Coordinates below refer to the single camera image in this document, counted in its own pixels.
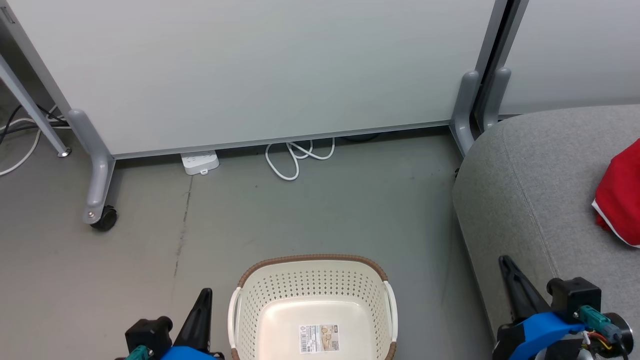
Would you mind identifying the slanted metal stand leg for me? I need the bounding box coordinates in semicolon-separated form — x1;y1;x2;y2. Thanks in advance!
0;52;72;159

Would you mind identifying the grey fabric sofa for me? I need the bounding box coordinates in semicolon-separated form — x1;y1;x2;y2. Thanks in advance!
452;104;640;360

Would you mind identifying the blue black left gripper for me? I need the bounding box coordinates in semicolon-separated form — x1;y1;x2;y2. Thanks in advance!
159;288;226;360

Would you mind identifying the white floor cable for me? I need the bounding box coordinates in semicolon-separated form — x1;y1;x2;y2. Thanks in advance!
0;106;72;177

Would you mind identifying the narrow white partition panel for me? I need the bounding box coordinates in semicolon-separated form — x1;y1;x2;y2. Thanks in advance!
500;0;640;117

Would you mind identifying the wide white partition panel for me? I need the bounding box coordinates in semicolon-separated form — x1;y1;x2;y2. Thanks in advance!
5;0;501;161

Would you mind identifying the barcode sticker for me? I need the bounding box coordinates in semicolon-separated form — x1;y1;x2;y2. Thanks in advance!
299;323;341;355

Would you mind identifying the grey partition leg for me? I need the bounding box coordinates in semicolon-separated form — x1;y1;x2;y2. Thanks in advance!
67;108;116;225

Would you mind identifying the black caster wheel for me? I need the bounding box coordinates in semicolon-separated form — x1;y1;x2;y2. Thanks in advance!
90;205;119;232

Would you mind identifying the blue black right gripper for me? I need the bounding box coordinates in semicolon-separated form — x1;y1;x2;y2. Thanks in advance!
492;255;634;360

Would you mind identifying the white power strip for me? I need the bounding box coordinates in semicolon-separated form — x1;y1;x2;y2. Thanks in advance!
180;150;220;176

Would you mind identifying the grey partition foot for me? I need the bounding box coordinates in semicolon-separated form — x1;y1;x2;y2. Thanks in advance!
482;66;512;132
449;70;480;157

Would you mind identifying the cream perforated laundry basket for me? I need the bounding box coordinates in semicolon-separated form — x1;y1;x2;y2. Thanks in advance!
227;254;399;360

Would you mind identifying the red garment with white lining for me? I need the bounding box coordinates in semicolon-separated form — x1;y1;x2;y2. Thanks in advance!
591;139;640;249

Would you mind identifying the white looped power cable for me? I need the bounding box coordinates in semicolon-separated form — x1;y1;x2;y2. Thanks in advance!
264;137;336;181

